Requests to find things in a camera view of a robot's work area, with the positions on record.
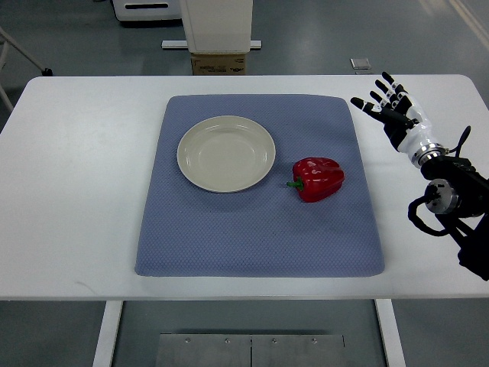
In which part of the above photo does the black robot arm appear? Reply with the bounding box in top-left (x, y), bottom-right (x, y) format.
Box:
top-left (407, 127), bottom-right (488, 281)

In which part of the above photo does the white table leg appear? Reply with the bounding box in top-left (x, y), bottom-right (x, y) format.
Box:
top-left (374, 299), bottom-right (406, 367)
top-left (92, 300), bottom-right (123, 367)

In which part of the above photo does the white pillar stand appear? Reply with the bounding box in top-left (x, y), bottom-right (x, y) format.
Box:
top-left (161, 0), bottom-right (262, 54)

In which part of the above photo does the right white table leg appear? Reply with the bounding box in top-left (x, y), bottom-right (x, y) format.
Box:
top-left (374, 299), bottom-right (406, 367)

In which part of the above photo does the white frame with caster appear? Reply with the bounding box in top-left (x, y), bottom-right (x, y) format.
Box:
top-left (0, 26), bottom-right (53, 112)

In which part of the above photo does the white machine cabinet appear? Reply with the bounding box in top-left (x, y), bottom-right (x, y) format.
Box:
top-left (112, 0), bottom-right (181, 21)

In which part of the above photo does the blue textured mat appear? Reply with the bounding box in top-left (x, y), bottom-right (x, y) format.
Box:
top-left (135, 94), bottom-right (384, 278)

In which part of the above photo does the left white table leg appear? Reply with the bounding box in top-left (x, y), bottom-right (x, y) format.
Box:
top-left (92, 300), bottom-right (123, 367)

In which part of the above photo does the cardboard box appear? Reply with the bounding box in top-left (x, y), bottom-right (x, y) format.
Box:
top-left (190, 54), bottom-right (246, 76)

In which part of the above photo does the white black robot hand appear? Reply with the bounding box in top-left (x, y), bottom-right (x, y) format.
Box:
top-left (351, 72), bottom-right (448, 168)

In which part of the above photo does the cream round plate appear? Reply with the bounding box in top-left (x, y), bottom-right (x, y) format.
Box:
top-left (176, 115), bottom-right (276, 193)

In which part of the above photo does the small grey floor plate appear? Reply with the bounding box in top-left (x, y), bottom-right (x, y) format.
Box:
top-left (350, 58), bottom-right (371, 70)

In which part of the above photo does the red bell pepper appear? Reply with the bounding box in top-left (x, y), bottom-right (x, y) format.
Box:
top-left (287, 158), bottom-right (345, 203)

